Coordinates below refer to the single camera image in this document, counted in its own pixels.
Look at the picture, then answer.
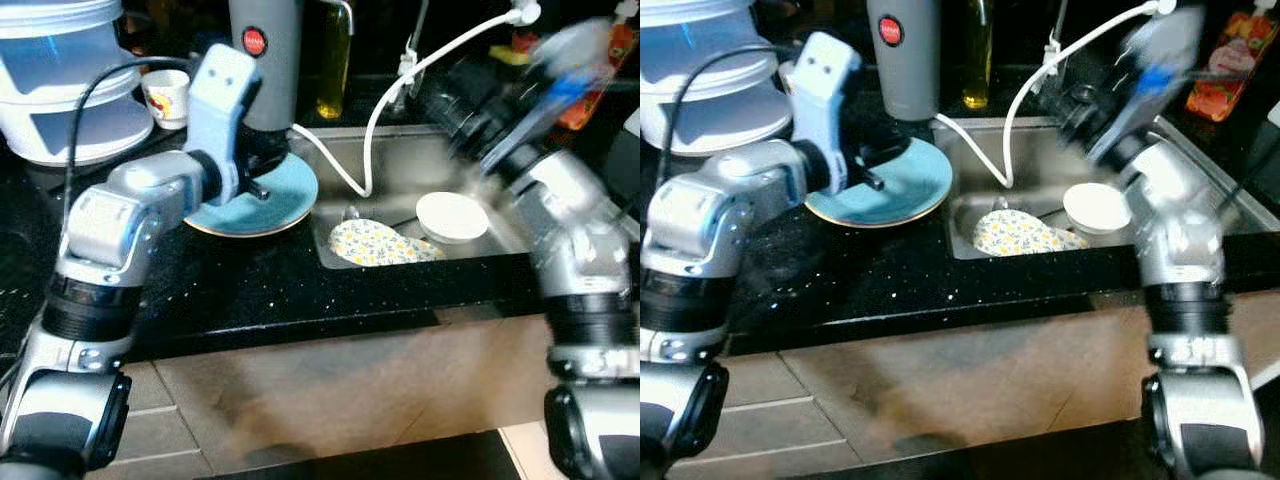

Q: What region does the large lemon print plate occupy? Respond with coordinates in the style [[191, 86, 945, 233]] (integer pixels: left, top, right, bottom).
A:
[[973, 208, 1091, 256], [328, 218, 448, 267]]

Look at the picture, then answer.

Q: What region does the metal faucet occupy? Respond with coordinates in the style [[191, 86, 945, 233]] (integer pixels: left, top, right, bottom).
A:
[[400, 0, 431, 91], [1045, 0, 1076, 86]]

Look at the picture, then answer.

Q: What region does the stainless steel sink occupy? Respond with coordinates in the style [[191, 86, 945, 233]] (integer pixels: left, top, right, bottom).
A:
[[312, 122, 546, 271], [945, 115, 1280, 263]]

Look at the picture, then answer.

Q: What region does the grey jug with red badge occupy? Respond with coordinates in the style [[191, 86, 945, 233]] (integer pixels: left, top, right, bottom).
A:
[[228, 0, 304, 133], [866, 0, 943, 123]]

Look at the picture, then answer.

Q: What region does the white bowl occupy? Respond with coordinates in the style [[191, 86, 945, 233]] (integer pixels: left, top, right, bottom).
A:
[[415, 190, 491, 246], [1062, 182, 1133, 236]]

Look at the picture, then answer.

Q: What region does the yellow oil bottle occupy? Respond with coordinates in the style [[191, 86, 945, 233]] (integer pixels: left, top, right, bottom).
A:
[[315, 0, 354, 121], [962, 0, 996, 111]]

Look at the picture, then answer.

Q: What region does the white printed mug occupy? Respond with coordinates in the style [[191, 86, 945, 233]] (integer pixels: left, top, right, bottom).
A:
[[142, 68, 193, 131]]

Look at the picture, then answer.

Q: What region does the white tiered container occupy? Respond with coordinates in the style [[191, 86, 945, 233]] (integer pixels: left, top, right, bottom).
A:
[[640, 0, 801, 156], [0, 0, 156, 168]]

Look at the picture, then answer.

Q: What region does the wide beige cabinet door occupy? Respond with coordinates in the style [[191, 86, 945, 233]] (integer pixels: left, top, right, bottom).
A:
[[775, 300, 1161, 456], [150, 310, 556, 471]]

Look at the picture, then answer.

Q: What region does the beige drawer front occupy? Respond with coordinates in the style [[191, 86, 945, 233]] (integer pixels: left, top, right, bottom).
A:
[[715, 398, 823, 453], [108, 405, 198, 463], [118, 362, 179, 413], [722, 350, 801, 406]]

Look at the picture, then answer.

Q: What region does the short white hose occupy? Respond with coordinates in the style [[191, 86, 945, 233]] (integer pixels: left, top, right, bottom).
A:
[[289, 122, 367, 199]]

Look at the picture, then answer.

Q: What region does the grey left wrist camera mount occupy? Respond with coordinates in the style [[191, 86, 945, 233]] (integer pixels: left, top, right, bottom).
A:
[[185, 43, 263, 206], [790, 30, 863, 196]]

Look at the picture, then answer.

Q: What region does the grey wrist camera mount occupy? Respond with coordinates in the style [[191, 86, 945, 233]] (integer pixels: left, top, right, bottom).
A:
[[185, 43, 263, 206], [790, 30, 863, 196], [480, 15, 626, 176], [1085, 5, 1206, 166]]

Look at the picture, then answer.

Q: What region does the long white hose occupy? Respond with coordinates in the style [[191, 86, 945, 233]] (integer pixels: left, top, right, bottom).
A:
[[360, 0, 536, 199], [1001, 0, 1176, 190]]

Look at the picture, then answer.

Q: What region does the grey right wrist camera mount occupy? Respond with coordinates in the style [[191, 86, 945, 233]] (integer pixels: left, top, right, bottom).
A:
[[1085, 5, 1206, 166], [480, 15, 626, 176]]

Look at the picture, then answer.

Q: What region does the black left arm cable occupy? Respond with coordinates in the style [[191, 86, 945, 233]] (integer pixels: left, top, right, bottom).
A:
[[62, 58, 196, 231], [665, 45, 801, 216]]

